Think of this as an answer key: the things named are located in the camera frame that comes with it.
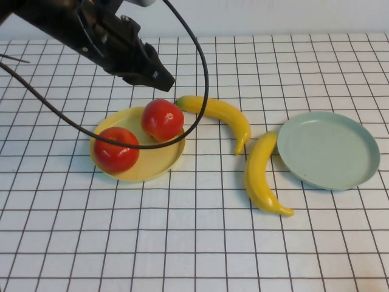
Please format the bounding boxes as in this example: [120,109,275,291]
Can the red plastic apple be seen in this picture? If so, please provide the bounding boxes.
[140,99,185,143]
[93,127,140,173]

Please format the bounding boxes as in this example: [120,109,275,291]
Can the yellow plastic plate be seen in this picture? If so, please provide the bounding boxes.
[89,106,187,183]

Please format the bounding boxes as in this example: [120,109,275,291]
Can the light blue plastic plate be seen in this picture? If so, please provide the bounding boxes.
[276,111,381,192]

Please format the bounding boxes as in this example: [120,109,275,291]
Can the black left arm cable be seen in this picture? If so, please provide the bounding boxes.
[0,0,210,150]

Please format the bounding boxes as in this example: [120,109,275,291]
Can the yellow banana with green tip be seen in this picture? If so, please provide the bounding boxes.
[174,95,252,156]

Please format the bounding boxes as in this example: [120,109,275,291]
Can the yellow plastic banana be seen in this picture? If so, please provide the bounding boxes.
[244,130,295,217]

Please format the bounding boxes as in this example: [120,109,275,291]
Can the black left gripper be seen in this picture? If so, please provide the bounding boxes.
[75,0,176,92]

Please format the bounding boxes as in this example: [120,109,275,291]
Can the white grid tablecloth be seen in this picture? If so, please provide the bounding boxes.
[0,33,389,292]

